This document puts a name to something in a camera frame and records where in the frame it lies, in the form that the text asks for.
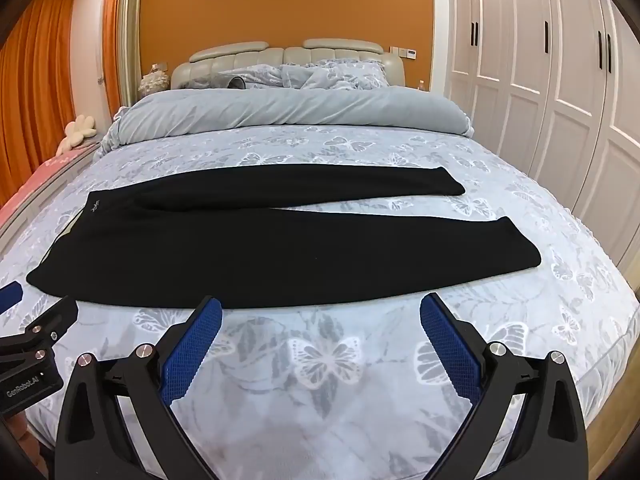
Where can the grey floral pillow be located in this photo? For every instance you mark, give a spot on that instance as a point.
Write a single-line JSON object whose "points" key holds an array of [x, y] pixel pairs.
{"points": [[260, 77], [340, 75]]}

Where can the white flower decoration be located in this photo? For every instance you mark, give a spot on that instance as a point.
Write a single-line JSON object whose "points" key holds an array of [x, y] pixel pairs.
{"points": [[154, 80]]}

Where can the orange curtain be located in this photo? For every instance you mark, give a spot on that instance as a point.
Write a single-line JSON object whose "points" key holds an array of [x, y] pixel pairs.
{"points": [[35, 85], [112, 25]]}

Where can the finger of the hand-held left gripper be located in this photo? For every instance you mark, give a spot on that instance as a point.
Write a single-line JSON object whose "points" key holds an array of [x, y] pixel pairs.
{"points": [[52, 320], [9, 297]]}

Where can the pink bench cover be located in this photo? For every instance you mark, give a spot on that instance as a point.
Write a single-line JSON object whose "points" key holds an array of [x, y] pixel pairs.
{"points": [[45, 180]]}

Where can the white wardrobe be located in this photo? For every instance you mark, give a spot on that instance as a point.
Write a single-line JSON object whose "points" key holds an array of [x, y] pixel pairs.
{"points": [[550, 85]]}

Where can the beige padded headboard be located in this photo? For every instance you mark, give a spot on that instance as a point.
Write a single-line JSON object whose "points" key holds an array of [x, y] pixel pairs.
{"points": [[270, 54]]}

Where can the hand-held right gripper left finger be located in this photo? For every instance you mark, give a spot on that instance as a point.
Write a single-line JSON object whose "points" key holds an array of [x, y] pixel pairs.
{"points": [[192, 345]]}

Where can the white wall switch panel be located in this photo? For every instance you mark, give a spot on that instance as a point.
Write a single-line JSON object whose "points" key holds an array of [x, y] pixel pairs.
{"points": [[404, 52]]}

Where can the small clear bottle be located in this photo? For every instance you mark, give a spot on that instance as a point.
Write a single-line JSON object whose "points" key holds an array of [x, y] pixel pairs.
{"points": [[423, 86]]}

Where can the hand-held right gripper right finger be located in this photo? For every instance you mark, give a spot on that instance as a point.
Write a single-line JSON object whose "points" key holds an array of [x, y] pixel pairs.
{"points": [[447, 345]]}

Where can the grey duvet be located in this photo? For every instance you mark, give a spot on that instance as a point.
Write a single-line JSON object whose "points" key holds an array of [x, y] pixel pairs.
{"points": [[280, 110]]}

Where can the black pants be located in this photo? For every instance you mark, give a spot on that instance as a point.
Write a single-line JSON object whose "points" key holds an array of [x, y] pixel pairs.
{"points": [[250, 240]]}

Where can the white flower plush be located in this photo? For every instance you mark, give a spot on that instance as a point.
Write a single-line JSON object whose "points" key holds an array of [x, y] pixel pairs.
{"points": [[77, 132]]}

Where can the bed with butterfly print sheet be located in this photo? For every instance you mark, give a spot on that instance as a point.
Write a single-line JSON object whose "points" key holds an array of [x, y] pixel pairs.
{"points": [[350, 360]]}

